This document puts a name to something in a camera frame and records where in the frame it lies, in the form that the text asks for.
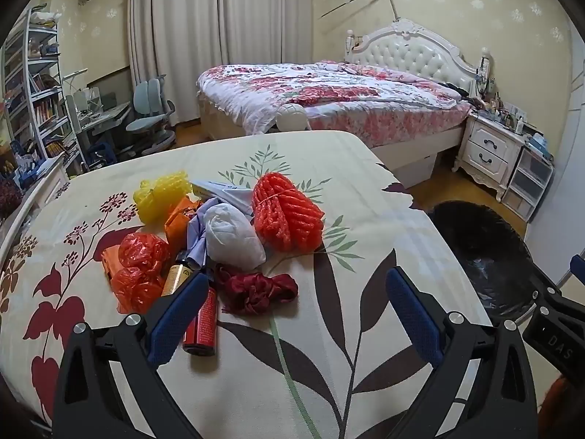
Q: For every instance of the beige curtain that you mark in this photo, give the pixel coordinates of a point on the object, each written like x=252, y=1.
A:
x=269, y=13
x=183, y=45

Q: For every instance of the pink floral quilt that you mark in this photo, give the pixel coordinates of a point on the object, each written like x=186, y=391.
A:
x=347, y=96

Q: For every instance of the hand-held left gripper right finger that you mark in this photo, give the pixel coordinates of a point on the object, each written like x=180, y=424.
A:
x=413, y=315

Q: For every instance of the orange snack wrapper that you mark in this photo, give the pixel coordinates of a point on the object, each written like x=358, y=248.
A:
x=179, y=224

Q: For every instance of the cluster of small nightstand items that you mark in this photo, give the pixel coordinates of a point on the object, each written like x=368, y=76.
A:
x=500, y=112

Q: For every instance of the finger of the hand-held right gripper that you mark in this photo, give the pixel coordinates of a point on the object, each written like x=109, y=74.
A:
x=547, y=290
x=578, y=266

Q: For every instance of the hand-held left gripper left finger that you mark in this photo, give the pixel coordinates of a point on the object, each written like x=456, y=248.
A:
x=178, y=315

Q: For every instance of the white volleyball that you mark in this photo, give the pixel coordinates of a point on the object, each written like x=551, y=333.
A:
x=291, y=118

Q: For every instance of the blue box on drawers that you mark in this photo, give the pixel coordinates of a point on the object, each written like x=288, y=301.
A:
x=540, y=146

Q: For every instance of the white box under bed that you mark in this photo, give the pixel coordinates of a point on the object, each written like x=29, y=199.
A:
x=418, y=169

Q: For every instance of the lavender plastic strip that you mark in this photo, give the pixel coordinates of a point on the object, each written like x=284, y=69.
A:
x=196, y=242

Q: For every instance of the white desk lamp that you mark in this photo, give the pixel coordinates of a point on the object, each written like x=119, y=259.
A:
x=75, y=75

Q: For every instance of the black lined bin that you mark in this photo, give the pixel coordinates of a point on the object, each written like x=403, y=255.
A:
x=484, y=256

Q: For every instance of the red plastic bag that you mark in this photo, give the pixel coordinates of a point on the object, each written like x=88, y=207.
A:
x=135, y=292
x=144, y=254

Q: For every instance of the plastic drawer unit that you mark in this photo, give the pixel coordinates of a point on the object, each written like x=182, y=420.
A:
x=528, y=183

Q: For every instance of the white and blue packet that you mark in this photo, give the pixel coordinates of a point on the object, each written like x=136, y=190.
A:
x=224, y=192

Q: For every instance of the brown bottle with gold label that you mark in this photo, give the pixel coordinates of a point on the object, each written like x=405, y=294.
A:
x=176, y=279

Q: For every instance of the white wardrobe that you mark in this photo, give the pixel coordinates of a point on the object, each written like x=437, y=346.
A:
x=569, y=192

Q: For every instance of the person's right forearm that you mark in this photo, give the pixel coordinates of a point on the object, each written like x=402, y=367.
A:
x=564, y=407

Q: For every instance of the floral leaf tablecloth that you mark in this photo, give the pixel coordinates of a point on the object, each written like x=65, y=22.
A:
x=320, y=169

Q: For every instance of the white bag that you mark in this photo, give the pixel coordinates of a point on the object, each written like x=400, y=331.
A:
x=231, y=235

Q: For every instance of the dark red fuzzy object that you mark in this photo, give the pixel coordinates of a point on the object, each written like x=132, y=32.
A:
x=8, y=197

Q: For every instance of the red spray can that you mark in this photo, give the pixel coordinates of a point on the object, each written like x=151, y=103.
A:
x=203, y=329

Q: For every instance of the orange-red foam net bundle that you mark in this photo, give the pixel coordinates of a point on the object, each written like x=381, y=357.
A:
x=288, y=212

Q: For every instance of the grey-blue desk chair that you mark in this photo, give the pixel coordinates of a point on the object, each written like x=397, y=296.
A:
x=148, y=109

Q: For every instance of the white low cabinet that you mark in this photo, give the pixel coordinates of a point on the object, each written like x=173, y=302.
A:
x=48, y=187

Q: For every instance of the grey study desk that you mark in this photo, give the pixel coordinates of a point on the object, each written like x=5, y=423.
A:
x=107, y=116

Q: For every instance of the white bookshelf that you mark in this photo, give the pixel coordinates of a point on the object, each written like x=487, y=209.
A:
x=43, y=100

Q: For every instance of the white nightstand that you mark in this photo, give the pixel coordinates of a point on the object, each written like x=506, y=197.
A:
x=486, y=151

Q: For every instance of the yellow foam net bundle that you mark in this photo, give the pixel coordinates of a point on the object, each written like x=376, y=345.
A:
x=157, y=196

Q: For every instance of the white bed with tufted headboard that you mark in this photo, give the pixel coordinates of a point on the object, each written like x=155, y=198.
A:
x=411, y=50

